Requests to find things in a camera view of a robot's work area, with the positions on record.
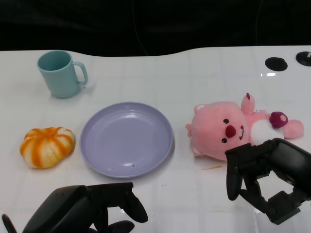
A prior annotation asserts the black round table grommet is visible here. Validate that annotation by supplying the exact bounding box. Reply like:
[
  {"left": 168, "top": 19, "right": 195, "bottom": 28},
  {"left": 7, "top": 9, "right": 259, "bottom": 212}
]
[
  {"left": 295, "top": 51, "right": 311, "bottom": 66},
  {"left": 264, "top": 57, "right": 288, "bottom": 71}
]

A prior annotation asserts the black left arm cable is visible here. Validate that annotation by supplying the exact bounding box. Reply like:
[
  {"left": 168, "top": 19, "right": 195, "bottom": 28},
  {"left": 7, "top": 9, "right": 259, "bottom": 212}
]
[{"left": 1, "top": 214, "right": 17, "bottom": 233}]

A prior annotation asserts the light teal plastic mug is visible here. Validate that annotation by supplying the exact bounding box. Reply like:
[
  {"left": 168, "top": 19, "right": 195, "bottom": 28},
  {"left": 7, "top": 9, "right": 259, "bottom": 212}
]
[{"left": 36, "top": 50, "right": 88, "bottom": 99}]

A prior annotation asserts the orange white striped pumpkin toy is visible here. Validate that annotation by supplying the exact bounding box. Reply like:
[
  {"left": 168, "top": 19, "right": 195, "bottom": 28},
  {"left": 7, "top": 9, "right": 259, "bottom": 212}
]
[{"left": 19, "top": 127, "right": 76, "bottom": 169}]

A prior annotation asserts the pink plush beaver doll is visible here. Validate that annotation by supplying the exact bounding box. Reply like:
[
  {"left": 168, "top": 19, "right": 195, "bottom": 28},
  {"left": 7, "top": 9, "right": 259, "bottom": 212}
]
[{"left": 186, "top": 92, "right": 305, "bottom": 162}]

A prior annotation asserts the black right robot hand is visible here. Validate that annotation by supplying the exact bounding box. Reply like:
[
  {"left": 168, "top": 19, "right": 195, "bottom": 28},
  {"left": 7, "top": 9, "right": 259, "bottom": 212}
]
[{"left": 225, "top": 137, "right": 311, "bottom": 232}]

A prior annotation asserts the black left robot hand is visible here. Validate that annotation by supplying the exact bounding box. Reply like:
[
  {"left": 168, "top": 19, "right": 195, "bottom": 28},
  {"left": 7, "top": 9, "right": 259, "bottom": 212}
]
[{"left": 21, "top": 182, "right": 149, "bottom": 233}]

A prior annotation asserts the lavender plastic plate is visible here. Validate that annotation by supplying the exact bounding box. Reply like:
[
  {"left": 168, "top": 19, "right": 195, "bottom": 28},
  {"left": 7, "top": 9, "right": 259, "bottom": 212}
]
[{"left": 79, "top": 101, "right": 174, "bottom": 180}]

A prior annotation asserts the thin dark background cable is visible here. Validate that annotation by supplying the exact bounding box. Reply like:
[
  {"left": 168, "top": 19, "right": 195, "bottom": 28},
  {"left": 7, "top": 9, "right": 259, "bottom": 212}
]
[{"left": 255, "top": 0, "right": 263, "bottom": 47}]

